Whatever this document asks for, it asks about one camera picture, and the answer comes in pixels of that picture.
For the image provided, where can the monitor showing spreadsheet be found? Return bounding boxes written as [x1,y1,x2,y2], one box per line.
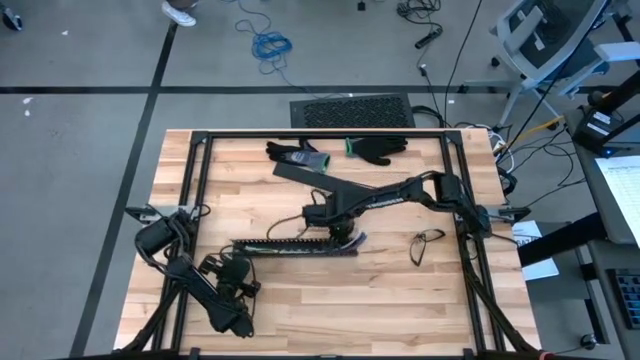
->
[593,154,640,247]

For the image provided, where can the black coiled floor cable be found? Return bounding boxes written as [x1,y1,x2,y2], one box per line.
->
[396,0,444,31]

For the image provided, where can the black box white labels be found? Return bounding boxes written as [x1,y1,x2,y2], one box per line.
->
[571,105,627,154]

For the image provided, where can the clear safety glasses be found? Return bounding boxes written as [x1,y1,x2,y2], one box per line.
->
[408,227,448,268]

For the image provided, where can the black desk beam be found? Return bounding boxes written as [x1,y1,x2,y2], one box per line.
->
[516,211,610,269]

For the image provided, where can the dark grey desk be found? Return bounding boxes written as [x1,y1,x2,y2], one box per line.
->
[563,107,640,360]

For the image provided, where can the yellow hanging cable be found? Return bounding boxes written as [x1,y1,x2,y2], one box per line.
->
[502,115,569,152]

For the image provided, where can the grey mesh office chair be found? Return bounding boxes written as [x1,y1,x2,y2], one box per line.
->
[464,0,640,129]

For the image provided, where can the black work glove green cuff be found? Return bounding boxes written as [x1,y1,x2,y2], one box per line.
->
[345,136,410,167]

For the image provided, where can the black perforated box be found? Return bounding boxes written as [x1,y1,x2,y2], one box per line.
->
[289,93,417,130]

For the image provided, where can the bundle of coloured wires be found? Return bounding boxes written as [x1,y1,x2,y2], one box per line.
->
[344,231,369,257]

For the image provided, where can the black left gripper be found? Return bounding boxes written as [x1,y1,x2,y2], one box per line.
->
[198,253,262,301]

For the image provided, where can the blue floor cable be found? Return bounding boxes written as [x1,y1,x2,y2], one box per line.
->
[222,0,351,99]

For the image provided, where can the black power strip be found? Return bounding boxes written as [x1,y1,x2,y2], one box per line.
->
[414,27,444,51]

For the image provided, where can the black keyboard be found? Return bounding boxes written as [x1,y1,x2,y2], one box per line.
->
[605,268,640,332]

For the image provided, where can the person's foot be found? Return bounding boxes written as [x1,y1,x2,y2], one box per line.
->
[159,0,201,28]

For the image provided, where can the white paper sheet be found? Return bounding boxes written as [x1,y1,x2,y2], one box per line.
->
[510,219,561,283]

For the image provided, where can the thin black hanging cable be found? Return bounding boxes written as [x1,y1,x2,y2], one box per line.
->
[442,0,485,129]

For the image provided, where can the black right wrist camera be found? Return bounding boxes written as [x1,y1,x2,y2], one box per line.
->
[301,203,332,227]

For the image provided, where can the black duct cover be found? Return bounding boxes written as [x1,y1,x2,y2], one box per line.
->
[272,162,379,204]

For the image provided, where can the black slotted cable duct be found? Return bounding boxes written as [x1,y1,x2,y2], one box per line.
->
[230,236,362,259]

